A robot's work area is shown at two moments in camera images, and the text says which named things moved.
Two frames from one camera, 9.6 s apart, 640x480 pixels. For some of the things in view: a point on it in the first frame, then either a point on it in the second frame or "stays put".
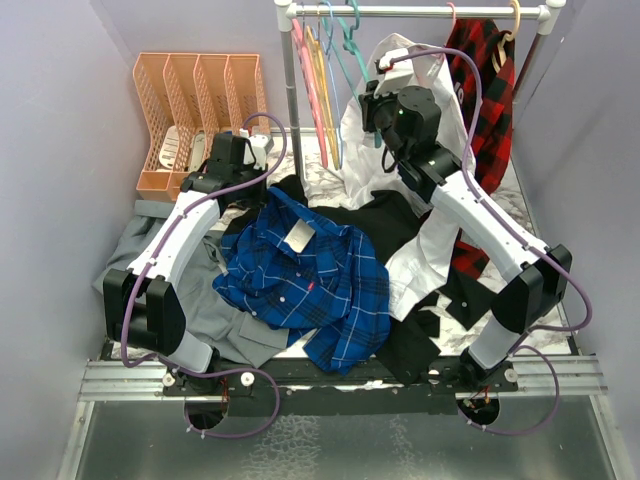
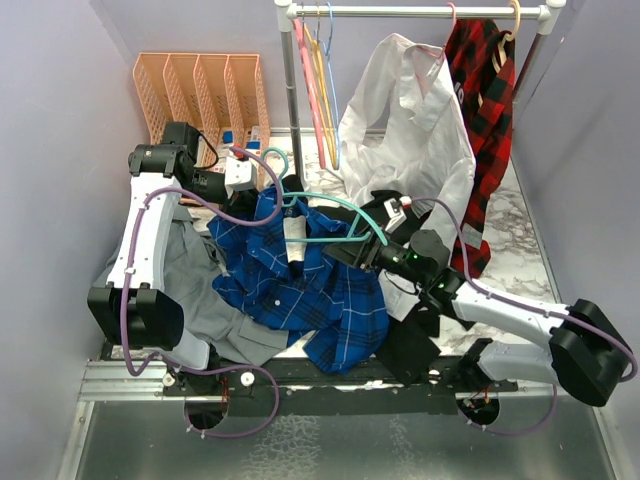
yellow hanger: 321,81 stays put
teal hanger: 351,46 to 284,195
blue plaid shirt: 285,263 stays put
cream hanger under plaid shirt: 499,57 stays put
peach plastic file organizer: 185,100 stays put
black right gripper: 370,103 to 350,252
